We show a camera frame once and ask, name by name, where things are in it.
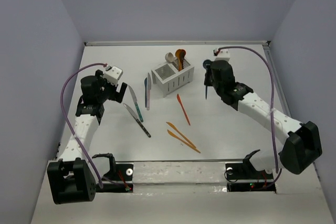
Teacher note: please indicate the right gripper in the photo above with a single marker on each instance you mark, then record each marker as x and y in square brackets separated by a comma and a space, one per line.
[207, 81]

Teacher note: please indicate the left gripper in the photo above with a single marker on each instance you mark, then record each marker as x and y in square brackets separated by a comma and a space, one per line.
[115, 96]

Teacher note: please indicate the blue plastic spoon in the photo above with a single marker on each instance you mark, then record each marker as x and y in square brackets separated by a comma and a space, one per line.
[206, 88]

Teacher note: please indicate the blue plastic knife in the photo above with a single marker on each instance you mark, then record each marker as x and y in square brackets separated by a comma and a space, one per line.
[145, 91]

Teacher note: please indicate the orange-red plastic spoon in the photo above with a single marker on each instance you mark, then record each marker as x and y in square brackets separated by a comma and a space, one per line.
[181, 59]

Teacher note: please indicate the beige long spoon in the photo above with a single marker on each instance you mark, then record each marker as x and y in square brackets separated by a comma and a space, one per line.
[170, 58]

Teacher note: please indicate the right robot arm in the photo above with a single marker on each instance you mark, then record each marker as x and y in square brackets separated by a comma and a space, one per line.
[301, 144]

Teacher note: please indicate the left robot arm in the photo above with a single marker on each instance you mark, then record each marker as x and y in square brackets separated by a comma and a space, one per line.
[76, 175]

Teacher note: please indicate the pink plastic knife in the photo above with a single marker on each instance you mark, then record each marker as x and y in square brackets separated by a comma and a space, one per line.
[148, 88]

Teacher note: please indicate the orange-red plastic knife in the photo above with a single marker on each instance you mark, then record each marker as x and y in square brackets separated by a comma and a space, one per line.
[183, 109]

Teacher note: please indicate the white two-compartment utensil caddy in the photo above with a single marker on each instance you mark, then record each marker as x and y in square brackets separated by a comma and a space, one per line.
[168, 77]

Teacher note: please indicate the yellow plastic knife upper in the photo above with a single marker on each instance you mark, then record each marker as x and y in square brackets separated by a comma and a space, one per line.
[182, 136]

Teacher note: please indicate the yellow plastic knife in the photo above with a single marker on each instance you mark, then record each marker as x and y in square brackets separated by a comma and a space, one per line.
[183, 141]
[182, 136]

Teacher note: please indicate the yellow plastic knife lower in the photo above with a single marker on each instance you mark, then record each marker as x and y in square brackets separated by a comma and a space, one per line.
[183, 141]

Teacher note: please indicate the metal knife teal handle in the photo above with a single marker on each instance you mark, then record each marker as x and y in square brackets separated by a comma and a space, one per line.
[134, 98]

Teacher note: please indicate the metal knife black handle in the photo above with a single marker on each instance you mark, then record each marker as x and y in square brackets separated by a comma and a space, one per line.
[137, 120]

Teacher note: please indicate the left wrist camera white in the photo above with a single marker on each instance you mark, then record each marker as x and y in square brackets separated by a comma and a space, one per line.
[112, 74]

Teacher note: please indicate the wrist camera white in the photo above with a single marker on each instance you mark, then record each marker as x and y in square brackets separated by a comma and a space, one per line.
[221, 54]
[112, 74]

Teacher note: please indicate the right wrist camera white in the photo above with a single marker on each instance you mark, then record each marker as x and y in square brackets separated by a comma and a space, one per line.
[221, 54]

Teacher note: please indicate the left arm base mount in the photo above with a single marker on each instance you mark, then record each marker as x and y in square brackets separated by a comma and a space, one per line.
[120, 181]

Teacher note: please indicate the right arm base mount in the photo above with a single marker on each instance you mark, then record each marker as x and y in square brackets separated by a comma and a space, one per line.
[240, 178]

